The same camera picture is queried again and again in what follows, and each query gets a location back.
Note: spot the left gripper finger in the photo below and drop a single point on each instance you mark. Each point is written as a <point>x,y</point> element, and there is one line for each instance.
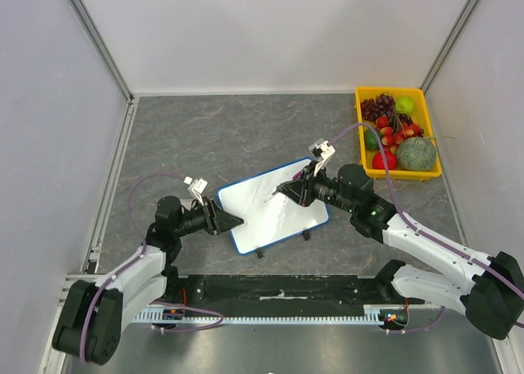
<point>220,213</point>
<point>228,223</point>

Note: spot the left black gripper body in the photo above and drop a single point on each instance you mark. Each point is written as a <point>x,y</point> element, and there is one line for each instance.
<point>210,219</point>

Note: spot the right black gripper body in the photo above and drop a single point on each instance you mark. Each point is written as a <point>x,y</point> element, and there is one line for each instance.
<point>305,188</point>

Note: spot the blue framed whiteboard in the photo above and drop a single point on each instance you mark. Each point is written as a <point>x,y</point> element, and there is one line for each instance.
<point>268,223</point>

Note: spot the white marker pen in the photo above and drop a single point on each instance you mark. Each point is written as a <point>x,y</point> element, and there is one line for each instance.
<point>271,196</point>

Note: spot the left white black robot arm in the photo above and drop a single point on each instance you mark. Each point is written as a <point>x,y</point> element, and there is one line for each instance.
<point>95,314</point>

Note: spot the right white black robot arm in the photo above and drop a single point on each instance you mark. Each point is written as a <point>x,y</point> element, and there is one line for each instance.
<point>486,289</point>

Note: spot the red apple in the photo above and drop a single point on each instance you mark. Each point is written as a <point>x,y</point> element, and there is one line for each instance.
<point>388,162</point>

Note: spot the dark green lime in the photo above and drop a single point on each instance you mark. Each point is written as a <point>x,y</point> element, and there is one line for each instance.
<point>370,140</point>

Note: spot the red cherry cluster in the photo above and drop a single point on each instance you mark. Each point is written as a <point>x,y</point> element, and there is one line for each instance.
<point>396,129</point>

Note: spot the dark red grape bunch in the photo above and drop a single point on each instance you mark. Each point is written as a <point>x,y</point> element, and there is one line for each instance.
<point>374,108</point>

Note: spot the netted green melon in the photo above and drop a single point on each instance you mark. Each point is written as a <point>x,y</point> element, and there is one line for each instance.
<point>416,154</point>

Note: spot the light green apple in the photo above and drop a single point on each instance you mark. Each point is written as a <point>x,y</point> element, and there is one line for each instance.
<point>404,105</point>

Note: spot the yellow plastic bin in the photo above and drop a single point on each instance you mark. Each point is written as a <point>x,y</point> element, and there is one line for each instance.
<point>420,116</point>

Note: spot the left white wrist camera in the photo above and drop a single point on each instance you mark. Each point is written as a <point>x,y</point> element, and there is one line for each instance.
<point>195,187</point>

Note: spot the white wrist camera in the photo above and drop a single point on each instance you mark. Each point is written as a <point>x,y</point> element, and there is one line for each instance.
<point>322,151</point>
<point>195,187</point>

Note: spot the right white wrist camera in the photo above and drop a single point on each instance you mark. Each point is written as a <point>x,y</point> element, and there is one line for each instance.
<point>322,151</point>

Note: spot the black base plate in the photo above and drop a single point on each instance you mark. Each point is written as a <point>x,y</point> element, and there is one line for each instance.
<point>279,296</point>

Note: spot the slotted cable duct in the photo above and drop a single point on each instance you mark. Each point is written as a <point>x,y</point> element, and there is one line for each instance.
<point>158,315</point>

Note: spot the left aluminium frame post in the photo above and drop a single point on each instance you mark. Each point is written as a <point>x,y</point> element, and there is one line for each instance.
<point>96,39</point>

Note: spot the aluminium frame post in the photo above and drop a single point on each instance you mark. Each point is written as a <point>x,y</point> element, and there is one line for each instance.
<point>451,39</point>
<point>96,39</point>

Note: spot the right aluminium frame post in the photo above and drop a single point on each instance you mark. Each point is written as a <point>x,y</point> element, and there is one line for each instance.
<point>451,39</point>

